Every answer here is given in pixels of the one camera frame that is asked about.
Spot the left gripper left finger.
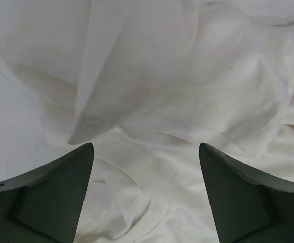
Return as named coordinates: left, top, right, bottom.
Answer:
left=0, top=143, right=94, bottom=242

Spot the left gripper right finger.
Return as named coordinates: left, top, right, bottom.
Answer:
left=199, top=143, right=294, bottom=242

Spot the cream white t shirt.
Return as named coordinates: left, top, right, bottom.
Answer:
left=0, top=1, right=294, bottom=242

